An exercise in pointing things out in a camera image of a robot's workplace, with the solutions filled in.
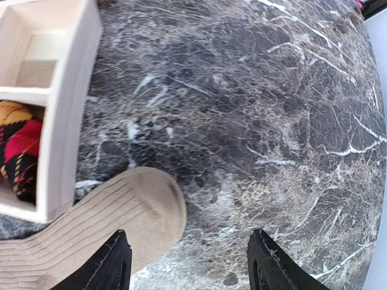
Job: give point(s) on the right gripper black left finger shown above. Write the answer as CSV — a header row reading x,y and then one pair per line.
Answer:
x,y
108,268

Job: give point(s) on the plain brown sock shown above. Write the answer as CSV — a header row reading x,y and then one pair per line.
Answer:
x,y
144,202

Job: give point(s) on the argyle black red orange sock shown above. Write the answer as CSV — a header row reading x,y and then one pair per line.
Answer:
x,y
20,141

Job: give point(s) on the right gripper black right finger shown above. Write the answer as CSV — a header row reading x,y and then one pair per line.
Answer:
x,y
270,267

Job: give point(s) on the wooden compartment tray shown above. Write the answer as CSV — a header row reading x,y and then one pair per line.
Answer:
x,y
48,51

